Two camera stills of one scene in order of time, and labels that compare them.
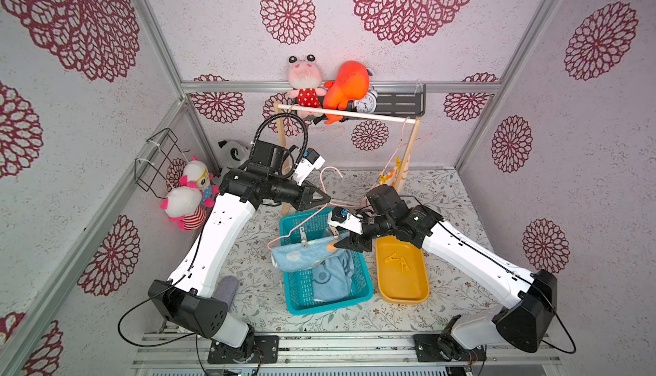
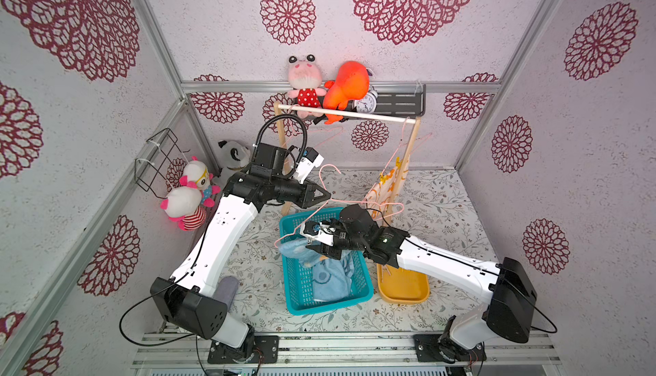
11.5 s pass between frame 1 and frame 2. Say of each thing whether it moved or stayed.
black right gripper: moved
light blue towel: stayed
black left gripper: stayed
